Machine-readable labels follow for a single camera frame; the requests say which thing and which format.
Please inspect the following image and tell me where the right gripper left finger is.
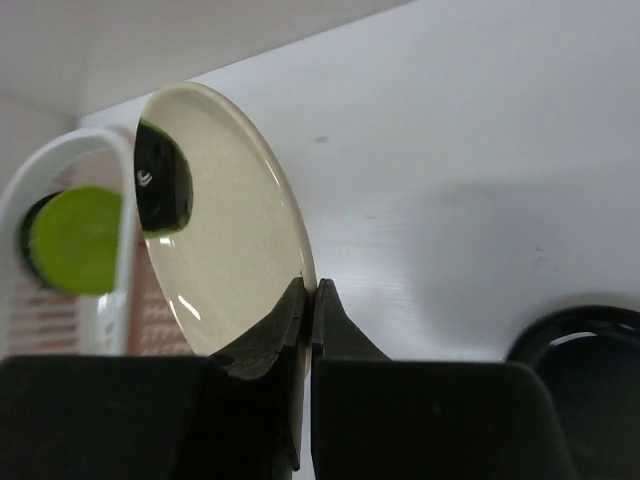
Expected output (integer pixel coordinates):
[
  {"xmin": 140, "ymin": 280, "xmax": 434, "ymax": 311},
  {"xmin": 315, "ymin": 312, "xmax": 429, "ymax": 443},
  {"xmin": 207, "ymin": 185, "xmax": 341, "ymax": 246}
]
[{"xmin": 1, "ymin": 278, "xmax": 306, "ymax": 479}]

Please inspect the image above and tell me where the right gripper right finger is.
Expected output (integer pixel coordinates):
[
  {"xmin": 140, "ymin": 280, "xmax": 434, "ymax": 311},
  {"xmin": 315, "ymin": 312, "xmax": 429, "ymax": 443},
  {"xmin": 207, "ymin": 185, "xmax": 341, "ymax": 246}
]
[{"xmin": 311, "ymin": 279, "xmax": 577, "ymax": 479}]

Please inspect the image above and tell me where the cream plate with black spot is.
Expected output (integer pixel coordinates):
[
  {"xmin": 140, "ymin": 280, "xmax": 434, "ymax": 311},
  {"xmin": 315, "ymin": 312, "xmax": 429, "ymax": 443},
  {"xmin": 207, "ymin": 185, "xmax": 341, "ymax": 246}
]
[{"xmin": 133, "ymin": 82, "xmax": 317, "ymax": 356}]

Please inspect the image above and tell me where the lime green plate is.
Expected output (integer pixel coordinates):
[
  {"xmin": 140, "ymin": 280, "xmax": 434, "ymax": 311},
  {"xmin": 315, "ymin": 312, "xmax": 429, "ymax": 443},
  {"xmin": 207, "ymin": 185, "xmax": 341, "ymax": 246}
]
[{"xmin": 31, "ymin": 185, "xmax": 122, "ymax": 296}]

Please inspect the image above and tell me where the blue patterned plate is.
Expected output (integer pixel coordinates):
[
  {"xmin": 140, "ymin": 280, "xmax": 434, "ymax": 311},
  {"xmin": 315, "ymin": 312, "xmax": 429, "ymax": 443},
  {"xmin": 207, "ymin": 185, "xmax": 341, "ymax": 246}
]
[{"xmin": 16, "ymin": 191, "xmax": 60, "ymax": 290}]

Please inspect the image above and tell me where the pink white dish rack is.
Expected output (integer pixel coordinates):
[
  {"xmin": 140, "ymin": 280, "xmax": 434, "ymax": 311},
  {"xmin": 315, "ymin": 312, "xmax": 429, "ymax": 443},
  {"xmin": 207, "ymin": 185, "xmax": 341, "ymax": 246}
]
[{"xmin": 1, "ymin": 127, "xmax": 190, "ymax": 356}]

